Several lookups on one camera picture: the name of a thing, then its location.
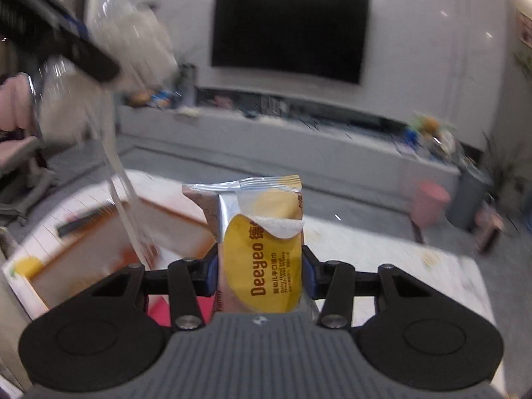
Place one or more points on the yellow wet wipes packet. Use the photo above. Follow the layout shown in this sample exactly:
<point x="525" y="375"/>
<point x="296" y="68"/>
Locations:
<point x="262" y="266"/>

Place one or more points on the framed wall picture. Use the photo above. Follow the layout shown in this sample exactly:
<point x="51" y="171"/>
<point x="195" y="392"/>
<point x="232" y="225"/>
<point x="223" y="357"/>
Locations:
<point x="525" y="27"/>

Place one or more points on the pink waste bin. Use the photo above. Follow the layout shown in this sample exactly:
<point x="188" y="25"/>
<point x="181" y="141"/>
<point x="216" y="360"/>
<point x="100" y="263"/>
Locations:
<point x="430" y="203"/>

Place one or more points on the small pink bag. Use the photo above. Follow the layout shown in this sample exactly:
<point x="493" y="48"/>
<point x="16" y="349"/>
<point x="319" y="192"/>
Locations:
<point x="489" y="228"/>

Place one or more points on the white tiled lemon print mat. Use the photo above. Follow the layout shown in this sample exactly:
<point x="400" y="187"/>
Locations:
<point x="50" y="216"/>

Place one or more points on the red lidded storage box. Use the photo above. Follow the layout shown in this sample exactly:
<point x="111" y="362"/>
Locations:
<point x="160" y="314"/>

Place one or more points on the beige sofa cushion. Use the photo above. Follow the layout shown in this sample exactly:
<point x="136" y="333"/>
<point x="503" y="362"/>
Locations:
<point x="12" y="341"/>

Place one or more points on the grey trash can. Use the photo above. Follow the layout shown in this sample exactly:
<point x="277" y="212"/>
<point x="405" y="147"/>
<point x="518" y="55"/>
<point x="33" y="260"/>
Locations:
<point x="469" y="195"/>

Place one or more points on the blue and white snack bag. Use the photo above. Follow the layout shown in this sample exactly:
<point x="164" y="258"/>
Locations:
<point x="161" y="99"/>

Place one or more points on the pink desk chair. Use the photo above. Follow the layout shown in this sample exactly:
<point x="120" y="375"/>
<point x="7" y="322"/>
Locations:
<point x="16" y="104"/>

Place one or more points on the grey marble television console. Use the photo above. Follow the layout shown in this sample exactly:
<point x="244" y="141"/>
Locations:
<point x="291" y="141"/>

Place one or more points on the black remote control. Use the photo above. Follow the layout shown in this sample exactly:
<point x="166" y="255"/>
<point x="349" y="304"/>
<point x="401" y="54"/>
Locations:
<point x="83" y="222"/>

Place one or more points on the clear plastic bag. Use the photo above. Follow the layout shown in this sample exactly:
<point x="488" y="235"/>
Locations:
<point x="141" y="50"/>

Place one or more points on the orange cardboard box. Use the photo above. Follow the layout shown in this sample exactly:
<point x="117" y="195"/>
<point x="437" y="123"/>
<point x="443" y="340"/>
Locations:
<point x="104" y="249"/>

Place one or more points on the potted green plant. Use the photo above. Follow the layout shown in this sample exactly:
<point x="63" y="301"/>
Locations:
<point x="511" y="170"/>

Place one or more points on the brown gourd ornament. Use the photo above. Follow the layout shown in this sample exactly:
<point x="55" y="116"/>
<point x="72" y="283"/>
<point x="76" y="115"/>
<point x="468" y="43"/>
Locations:
<point x="139" y="99"/>

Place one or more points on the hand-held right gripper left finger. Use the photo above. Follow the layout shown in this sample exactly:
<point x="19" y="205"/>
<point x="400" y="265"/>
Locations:
<point x="212" y="274"/>

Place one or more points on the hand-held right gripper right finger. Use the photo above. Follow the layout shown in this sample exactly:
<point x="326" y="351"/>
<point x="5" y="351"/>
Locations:
<point x="307" y="274"/>

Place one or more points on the white lace tablecloth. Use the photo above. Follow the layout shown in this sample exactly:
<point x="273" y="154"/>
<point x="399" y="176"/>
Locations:
<point x="415" y="266"/>

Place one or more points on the black wall television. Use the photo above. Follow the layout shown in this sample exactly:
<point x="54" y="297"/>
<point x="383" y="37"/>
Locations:
<point x="291" y="35"/>

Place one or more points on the hanging ivy garland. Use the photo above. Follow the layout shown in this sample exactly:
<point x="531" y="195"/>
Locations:
<point x="524" y="59"/>

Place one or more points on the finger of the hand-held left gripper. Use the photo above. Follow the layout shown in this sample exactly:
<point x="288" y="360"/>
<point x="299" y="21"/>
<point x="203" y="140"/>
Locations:
<point x="93" y="61"/>

